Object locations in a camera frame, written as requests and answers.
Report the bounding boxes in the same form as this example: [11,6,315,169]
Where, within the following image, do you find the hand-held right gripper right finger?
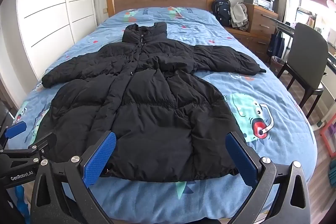
[226,131,312,224]

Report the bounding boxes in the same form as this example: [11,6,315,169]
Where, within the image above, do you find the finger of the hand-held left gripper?
[26,133,57,161]
[0,109,27,151]

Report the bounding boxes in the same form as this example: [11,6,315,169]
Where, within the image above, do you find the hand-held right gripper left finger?
[30,131,117,224]

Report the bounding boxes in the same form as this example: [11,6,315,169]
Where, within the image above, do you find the black puffer coat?
[37,22,267,182]

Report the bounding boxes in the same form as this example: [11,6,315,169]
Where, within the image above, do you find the beige clothes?
[230,2,249,31]

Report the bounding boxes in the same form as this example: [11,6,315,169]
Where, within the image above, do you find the bed with blue cartoon duvet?
[5,6,318,222]

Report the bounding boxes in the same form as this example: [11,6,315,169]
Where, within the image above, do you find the pink framed board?
[319,119,336,159]

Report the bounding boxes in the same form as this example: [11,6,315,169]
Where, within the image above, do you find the trash bin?
[270,55,285,75]

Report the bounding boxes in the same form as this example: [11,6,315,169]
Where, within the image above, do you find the low wooden cabinet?
[224,26,273,64]

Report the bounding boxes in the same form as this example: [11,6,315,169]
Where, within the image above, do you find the dark blue bag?
[266,30,285,58]

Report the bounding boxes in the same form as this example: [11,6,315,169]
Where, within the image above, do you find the white wardrobe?
[0,0,99,109]

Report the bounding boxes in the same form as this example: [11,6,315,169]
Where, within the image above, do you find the dark grey chair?
[277,22,330,119]

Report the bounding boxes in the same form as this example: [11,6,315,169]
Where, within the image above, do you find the desk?
[270,17,336,75]

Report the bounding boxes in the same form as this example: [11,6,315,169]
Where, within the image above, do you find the wooden drawer chest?
[244,3,279,35]

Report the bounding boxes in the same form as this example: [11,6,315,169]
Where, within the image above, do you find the black backpack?
[212,0,232,28]

